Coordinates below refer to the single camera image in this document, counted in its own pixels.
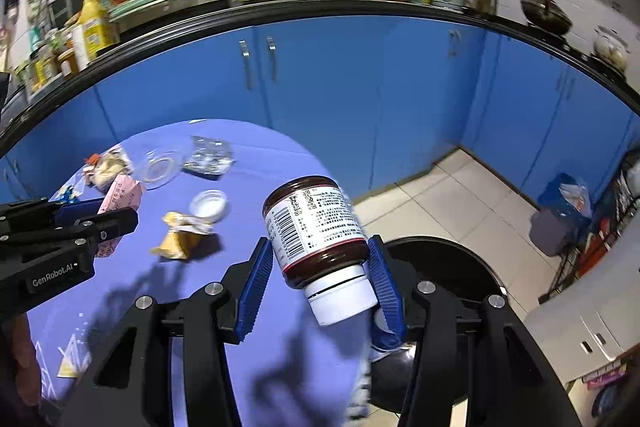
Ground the orange snack packet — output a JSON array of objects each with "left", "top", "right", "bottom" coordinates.
[{"left": 84, "top": 146, "right": 133, "bottom": 188}]

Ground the pink paper packet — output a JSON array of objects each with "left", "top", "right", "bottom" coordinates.
[{"left": 95, "top": 174, "right": 146, "bottom": 258}]

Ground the black storage rack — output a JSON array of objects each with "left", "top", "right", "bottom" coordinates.
[{"left": 540, "top": 147, "right": 640, "bottom": 303}]

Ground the brown jar with white cap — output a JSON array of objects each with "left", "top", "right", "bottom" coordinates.
[{"left": 262, "top": 176, "right": 379, "bottom": 327}]

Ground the blue plastic bag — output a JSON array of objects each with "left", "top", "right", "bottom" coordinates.
[{"left": 537, "top": 172, "right": 593, "bottom": 228}]

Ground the purple printed tablecloth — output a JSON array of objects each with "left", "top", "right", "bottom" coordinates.
[{"left": 25, "top": 118, "right": 371, "bottom": 427}]

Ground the black wok with lid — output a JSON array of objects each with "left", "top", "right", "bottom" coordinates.
[{"left": 520, "top": 0, "right": 573, "bottom": 35}]

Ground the white ceramic pot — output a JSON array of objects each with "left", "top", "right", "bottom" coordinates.
[{"left": 592, "top": 26, "right": 628, "bottom": 70}]

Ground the crumpled clear wrapper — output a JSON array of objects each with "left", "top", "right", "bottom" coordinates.
[{"left": 182, "top": 136, "right": 236, "bottom": 178}]

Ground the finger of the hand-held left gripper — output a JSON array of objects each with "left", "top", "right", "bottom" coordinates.
[
  {"left": 0, "top": 198, "right": 109, "bottom": 233},
  {"left": 0, "top": 207, "right": 139, "bottom": 265}
]

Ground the white appliance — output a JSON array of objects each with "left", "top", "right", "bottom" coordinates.
[{"left": 522, "top": 277, "right": 640, "bottom": 388}]

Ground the blue kitchen cabinet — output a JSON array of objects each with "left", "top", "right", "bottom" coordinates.
[{"left": 0, "top": 12, "right": 640, "bottom": 228}]

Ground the clear plastic lid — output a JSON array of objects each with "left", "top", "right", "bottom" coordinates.
[{"left": 135, "top": 150, "right": 183, "bottom": 185}]

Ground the yellow detergent bottle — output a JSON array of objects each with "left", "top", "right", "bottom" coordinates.
[{"left": 75, "top": 0, "right": 121, "bottom": 60}]

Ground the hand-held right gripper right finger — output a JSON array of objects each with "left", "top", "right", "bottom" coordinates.
[{"left": 367, "top": 235, "right": 583, "bottom": 427}]

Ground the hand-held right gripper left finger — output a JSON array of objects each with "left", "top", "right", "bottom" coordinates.
[{"left": 57, "top": 237, "right": 276, "bottom": 427}]

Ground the yellow crumpled wrapper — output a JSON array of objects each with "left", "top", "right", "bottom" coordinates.
[{"left": 150, "top": 211, "right": 221, "bottom": 262}]

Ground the grey small bin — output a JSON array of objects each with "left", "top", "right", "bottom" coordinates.
[{"left": 529, "top": 207, "right": 576, "bottom": 258}]

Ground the white round lid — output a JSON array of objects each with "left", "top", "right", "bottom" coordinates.
[{"left": 189, "top": 190, "right": 230, "bottom": 223}]

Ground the black round bin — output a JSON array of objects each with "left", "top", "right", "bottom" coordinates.
[{"left": 367, "top": 234, "right": 526, "bottom": 415}]

